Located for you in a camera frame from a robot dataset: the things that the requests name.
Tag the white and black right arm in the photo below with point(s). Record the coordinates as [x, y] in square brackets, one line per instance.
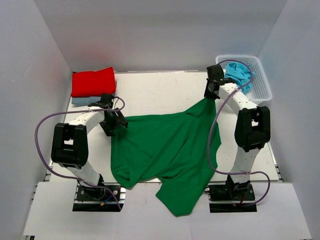
[252, 129]

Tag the white perforated plastic basket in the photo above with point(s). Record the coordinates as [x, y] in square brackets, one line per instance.
[260, 91]

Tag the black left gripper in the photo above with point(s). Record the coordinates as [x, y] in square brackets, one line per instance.
[120, 121]

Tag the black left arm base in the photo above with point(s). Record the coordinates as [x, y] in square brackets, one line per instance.
[88, 199]

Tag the folded light blue t-shirt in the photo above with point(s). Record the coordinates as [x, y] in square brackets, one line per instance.
[84, 101]

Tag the crumpled cyan t-shirt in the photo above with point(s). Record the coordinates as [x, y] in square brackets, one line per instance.
[240, 73]

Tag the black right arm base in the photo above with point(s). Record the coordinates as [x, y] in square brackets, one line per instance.
[222, 200]

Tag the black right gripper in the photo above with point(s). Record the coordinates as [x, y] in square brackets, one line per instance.
[208, 95]

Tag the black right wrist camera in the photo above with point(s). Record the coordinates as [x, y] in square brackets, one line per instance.
[215, 72]

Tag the green t-shirt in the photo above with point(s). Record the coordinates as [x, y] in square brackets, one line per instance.
[179, 149]

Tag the folded red t-shirt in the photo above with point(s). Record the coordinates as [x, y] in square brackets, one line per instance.
[93, 83]

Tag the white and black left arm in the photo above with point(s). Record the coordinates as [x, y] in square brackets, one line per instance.
[70, 147]

